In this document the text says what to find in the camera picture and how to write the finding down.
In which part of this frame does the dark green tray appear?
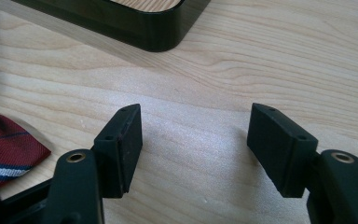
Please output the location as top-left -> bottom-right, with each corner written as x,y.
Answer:
10,0 -> 213,53

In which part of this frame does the red striped necktie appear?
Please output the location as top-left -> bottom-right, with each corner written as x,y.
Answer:
0,6 -> 52,189

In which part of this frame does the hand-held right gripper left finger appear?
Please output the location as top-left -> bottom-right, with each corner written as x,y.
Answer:
42,103 -> 144,224

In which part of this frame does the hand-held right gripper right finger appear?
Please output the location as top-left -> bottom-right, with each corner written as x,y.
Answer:
246,103 -> 358,224

